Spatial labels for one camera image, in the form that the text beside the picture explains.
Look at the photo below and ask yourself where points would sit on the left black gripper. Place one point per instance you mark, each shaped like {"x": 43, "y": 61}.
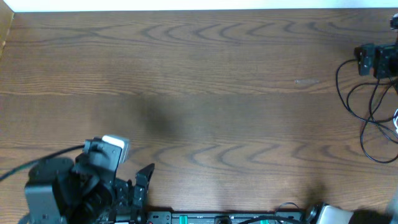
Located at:
{"x": 131, "y": 193}

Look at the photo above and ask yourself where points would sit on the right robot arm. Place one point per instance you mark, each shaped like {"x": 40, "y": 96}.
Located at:
{"x": 326, "y": 213}

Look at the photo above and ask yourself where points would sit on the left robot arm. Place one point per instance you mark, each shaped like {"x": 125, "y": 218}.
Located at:
{"x": 61, "y": 190}

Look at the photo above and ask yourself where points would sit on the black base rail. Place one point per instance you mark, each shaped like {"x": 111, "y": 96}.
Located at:
{"x": 286, "y": 213}

